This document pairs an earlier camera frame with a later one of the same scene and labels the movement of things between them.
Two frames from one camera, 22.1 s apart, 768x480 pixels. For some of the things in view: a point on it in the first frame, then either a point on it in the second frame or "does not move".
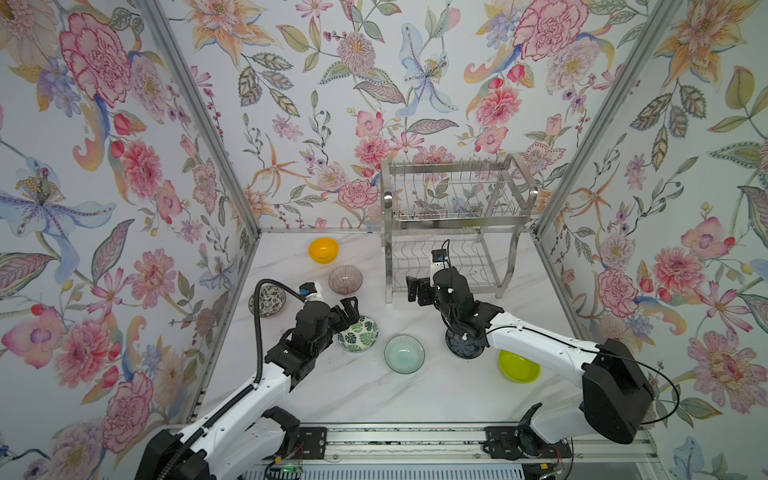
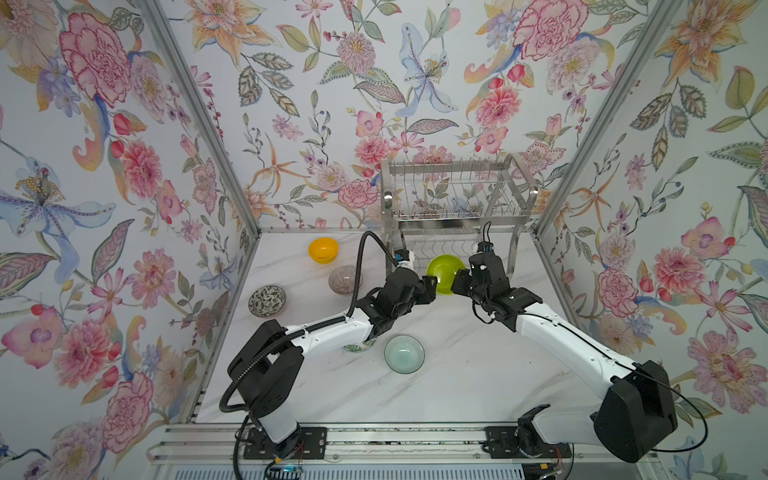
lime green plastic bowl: (517, 368) to (445, 267)
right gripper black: (425, 288) to (462, 277)
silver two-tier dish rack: (478, 208) does not move
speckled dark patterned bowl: (272, 301) does not move
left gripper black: (351, 314) to (425, 290)
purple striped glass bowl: (345, 280) does not move
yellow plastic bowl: (323, 250) does not move
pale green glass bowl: (404, 354) does not move
